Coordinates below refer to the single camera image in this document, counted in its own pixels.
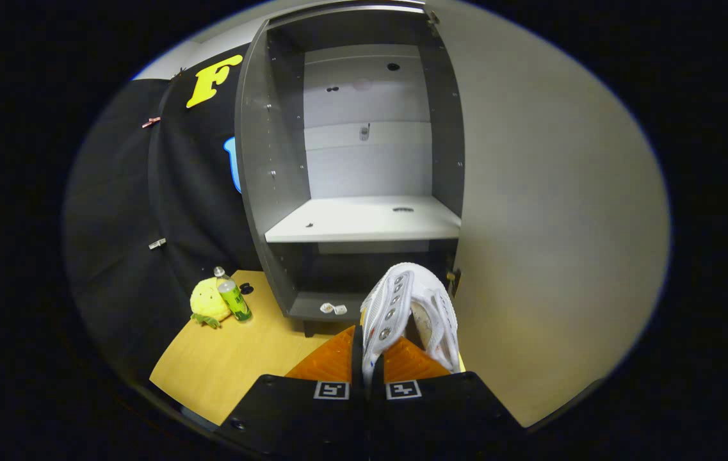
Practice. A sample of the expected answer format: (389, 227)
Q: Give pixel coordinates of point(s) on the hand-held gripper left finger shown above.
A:
(356, 362)

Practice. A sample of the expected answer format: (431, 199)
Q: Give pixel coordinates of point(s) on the red clip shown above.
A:
(151, 121)

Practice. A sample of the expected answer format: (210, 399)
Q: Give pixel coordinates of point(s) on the yellow plush toy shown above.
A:
(205, 301)

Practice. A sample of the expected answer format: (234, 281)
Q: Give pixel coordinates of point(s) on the beige shoe cabinet door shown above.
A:
(562, 224)

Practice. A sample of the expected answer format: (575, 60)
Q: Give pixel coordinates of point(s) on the grey shoe cabinet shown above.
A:
(261, 160)

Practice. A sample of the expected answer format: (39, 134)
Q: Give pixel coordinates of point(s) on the white shoe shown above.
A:
(389, 301)

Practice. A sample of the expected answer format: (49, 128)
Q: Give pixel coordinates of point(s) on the small black cap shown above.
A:
(246, 288)

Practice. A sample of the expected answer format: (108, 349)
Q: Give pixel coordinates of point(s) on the green bottle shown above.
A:
(235, 304)

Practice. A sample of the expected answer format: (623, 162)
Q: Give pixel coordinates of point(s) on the black backdrop cloth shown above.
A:
(120, 256)

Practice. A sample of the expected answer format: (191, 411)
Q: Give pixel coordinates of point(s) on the silver clip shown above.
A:
(157, 243)

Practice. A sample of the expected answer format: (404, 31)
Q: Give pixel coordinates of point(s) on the black binder clip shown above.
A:
(178, 72)

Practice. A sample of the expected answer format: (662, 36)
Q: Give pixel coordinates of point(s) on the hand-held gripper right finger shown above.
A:
(440, 416)

